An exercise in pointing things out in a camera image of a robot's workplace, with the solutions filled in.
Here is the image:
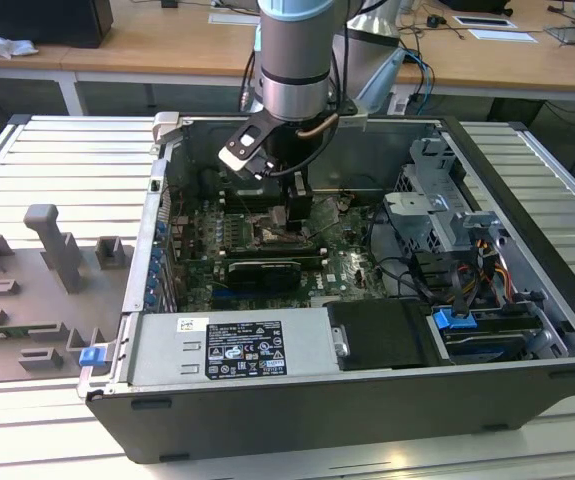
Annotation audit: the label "silver metal drive cage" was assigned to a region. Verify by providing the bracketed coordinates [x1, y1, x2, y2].
[382, 137, 506, 261]

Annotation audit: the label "black box on desk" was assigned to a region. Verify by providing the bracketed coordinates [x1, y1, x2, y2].
[0, 0, 114, 50]

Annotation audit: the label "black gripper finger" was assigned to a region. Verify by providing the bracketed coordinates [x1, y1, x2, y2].
[289, 194, 314, 235]

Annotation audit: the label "blue plastic latch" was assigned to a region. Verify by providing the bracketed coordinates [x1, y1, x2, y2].
[79, 345, 106, 369]

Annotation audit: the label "grey case latch handle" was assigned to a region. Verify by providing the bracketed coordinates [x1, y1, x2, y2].
[151, 112, 184, 146]

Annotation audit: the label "grey power supply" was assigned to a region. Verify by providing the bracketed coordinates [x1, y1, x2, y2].
[126, 307, 351, 389]

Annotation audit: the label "white paper sheet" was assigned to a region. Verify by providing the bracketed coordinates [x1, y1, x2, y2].
[468, 28, 539, 44]

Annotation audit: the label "black plastic shroud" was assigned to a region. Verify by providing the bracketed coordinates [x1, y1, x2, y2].
[326, 298, 441, 372]

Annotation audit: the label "CPU socket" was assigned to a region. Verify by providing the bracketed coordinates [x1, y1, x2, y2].
[249, 209, 318, 250]

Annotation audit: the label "orange yellow power wires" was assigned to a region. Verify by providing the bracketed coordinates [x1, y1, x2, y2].
[475, 238, 512, 302]

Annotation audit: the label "grey parts rack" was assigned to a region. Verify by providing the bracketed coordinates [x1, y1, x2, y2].
[0, 202, 136, 386]

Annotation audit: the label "black graphics card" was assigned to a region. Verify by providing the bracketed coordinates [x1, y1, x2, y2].
[226, 258, 302, 294]

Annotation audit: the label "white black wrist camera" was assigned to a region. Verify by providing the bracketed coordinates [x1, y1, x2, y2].
[218, 112, 279, 179]

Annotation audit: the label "black camera cable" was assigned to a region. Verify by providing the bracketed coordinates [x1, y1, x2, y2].
[259, 114, 341, 180]

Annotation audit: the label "thin red wire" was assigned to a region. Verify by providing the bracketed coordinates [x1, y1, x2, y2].
[171, 192, 188, 241]

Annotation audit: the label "grey desk cable hatch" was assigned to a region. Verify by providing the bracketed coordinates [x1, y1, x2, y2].
[454, 14, 517, 29]
[208, 13, 261, 26]

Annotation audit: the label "crumpled white paper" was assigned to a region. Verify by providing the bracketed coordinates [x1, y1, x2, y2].
[0, 27, 39, 61]

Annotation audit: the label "black data cable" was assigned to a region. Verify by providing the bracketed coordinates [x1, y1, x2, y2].
[448, 259, 469, 320]

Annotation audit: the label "black open PC case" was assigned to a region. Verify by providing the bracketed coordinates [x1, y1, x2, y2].
[77, 110, 575, 464]

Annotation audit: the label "green motherboard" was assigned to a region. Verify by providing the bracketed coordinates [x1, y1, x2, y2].
[166, 192, 393, 311]

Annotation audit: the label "wooden desk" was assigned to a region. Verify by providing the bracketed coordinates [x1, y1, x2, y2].
[0, 0, 575, 119]

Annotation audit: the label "hard disk in blue carrier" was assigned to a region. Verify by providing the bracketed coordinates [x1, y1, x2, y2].
[429, 307, 541, 364]

